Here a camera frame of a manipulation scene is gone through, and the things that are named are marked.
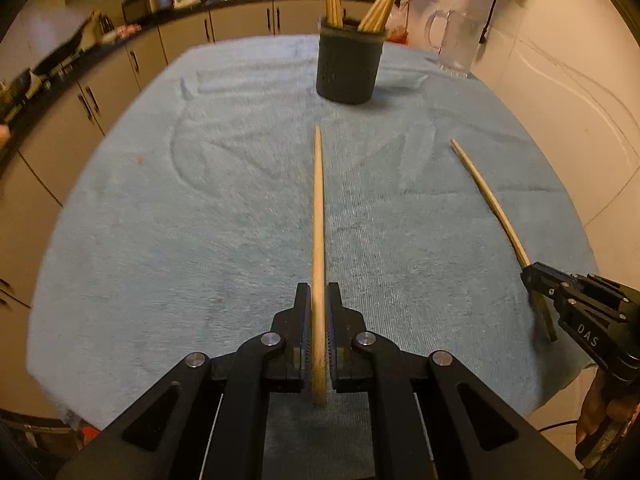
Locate dark microwave oven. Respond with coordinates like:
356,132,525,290
121,0,174,24

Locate beige kitchen cabinets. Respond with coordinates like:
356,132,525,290
0,0,326,411

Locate black frying pan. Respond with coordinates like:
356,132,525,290
29,24,97,77

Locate long wooden chopstick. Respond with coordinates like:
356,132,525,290
449,138,559,344
309,125,331,409

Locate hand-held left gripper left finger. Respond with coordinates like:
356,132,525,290
57,282,312,480

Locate black kitchen countertop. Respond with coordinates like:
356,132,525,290
0,0,386,171

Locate clear glass pitcher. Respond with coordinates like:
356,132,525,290
425,0,494,79

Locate blue terry towel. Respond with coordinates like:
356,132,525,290
25,35,601,480

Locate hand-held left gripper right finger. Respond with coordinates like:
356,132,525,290
325,282,583,480

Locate black power cable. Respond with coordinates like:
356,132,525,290
479,0,521,45

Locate black perforated utensil holder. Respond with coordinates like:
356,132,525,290
315,16,389,106

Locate person's right hand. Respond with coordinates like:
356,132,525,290
575,370,633,446

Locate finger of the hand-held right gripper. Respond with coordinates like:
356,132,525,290
520,265,637,377
529,261,640,352

